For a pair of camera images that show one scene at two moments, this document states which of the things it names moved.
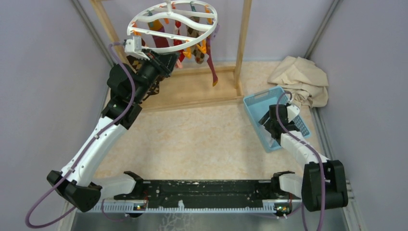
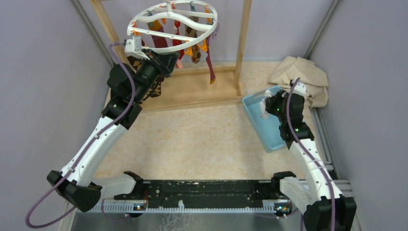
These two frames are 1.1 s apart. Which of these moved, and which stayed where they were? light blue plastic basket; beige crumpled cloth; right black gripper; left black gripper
Moved: right black gripper
Stayed: beige crumpled cloth; light blue plastic basket; left black gripper
